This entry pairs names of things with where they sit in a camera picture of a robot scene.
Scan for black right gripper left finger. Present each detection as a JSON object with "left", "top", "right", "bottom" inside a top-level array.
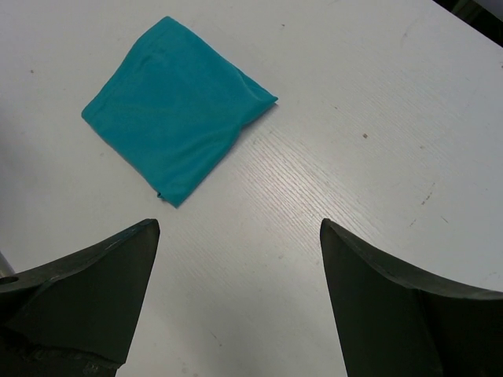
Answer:
[{"left": 1, "top": 219, "right": 160, "bottom": 376}]

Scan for teal t-shirt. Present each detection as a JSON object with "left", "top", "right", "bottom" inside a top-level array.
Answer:
[{"left": 82, "top": 17, "right": 277, "bottom": 207}]

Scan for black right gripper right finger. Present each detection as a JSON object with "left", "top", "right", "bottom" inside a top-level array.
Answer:
[{"left": 320, "top": 219, "right": 502, "bottom": 376}]

